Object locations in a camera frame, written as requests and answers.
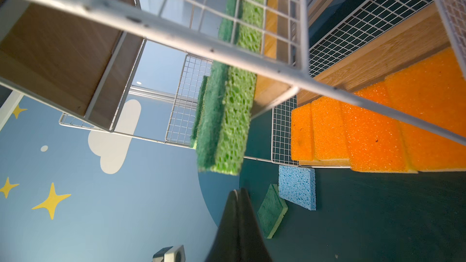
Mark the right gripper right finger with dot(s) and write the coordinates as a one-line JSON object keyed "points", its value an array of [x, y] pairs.
{"points": [[251, 245]]}

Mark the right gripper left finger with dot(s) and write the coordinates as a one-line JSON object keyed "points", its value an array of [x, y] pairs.
{"points": [[225, 247]]}

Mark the green sponge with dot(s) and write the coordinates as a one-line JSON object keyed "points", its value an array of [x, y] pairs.
{"points": [[225, 118], [271, 211], [195, 128]]}

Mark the orange sponge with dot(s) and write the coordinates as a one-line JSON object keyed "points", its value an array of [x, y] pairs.
{"points": [[302, 143], [374, 141], [330, 139], [432, 90]]}

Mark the blue sponge near shelf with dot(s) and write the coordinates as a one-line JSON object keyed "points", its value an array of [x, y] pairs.
{"points": [[298, 185]]}

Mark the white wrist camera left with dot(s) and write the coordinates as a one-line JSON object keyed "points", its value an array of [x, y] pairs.
{"points": [[170, 254]]}

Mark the white wire wooden shelf rack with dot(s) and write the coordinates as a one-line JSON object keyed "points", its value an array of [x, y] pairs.
{"points": [[133, 20]]}

